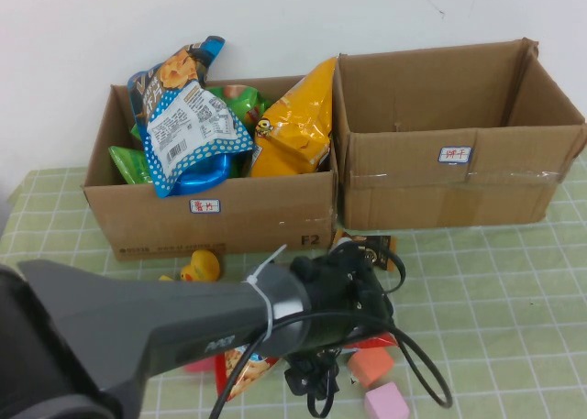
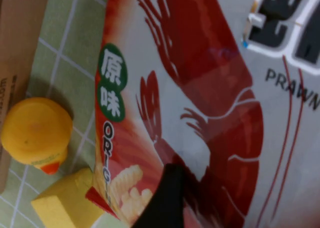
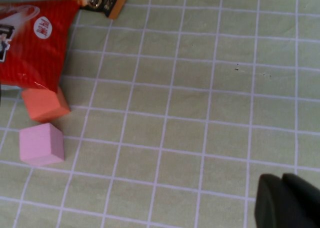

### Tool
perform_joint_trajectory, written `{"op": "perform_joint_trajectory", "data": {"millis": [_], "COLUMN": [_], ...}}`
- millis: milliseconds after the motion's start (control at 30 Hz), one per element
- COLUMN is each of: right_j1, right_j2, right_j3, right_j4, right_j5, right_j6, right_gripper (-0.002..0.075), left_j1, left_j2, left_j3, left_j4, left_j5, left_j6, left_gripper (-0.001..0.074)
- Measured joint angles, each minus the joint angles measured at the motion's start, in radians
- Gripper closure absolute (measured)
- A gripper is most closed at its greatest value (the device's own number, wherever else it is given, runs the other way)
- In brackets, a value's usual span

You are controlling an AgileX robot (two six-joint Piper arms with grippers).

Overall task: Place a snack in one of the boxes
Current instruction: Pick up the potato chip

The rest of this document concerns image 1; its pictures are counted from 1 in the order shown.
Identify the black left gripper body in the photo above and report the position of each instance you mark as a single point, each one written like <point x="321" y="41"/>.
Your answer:
<point x="353" y="300"/>

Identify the small brown snack packet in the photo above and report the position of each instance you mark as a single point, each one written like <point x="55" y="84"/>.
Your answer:
<point x="381" y="249"/>

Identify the red shrimp stick bag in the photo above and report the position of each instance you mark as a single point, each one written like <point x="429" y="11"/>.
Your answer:
<point x="243" y="368"/>

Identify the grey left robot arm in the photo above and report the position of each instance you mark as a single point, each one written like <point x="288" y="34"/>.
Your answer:
<point x="137" y="318"/>

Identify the orange foam cube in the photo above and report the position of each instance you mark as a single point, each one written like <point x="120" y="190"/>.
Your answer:
<point x="373" y="368"/>

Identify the white zip tie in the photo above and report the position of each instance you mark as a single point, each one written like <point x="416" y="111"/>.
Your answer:
<point x="261" y="295"/>

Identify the light pink foam cube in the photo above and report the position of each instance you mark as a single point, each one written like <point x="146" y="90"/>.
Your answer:
<point x="387" y="400"/>

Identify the cardboard box without print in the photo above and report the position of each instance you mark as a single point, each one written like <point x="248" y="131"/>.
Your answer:
<point x="413" y="199"/>

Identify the yellow rubber duck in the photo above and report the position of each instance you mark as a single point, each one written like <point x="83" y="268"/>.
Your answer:
<point x="204" y="265"/>

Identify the magenta foam cube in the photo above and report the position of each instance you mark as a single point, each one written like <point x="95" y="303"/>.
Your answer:
<point x="199" y="367"/>

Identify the white label with red writing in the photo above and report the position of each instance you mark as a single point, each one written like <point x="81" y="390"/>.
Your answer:
<point x="205" y="206"/>
<point x="456" y="155"/>

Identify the yellow chip bag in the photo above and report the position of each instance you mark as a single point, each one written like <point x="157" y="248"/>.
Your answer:
<point x="293" y="135"/>

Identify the cardboard box with F2 print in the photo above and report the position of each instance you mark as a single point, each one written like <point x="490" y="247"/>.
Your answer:
<point x="160" y="226"/>

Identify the green chip bag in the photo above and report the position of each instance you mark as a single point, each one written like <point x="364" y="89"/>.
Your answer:
<point x="133" y="164"/>
<point x="243" y="99"/>

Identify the blue polka dot chip bag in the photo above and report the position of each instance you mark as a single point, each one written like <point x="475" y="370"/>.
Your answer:
<point x="183" y="130"/>

